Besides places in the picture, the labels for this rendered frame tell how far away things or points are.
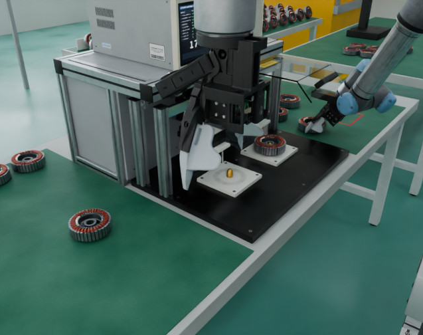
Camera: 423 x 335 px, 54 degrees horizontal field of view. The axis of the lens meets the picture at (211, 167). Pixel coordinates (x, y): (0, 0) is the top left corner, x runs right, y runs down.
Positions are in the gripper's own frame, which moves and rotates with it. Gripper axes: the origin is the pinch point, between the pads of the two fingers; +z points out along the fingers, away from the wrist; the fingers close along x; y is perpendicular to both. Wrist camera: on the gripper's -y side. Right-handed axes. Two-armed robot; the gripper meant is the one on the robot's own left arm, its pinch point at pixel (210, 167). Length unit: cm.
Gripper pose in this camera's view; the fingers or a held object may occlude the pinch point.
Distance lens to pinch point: 62.4
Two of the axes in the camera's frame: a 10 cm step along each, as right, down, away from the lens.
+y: 8.3, 2.7, -4.9
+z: 0.0, 8.7, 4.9
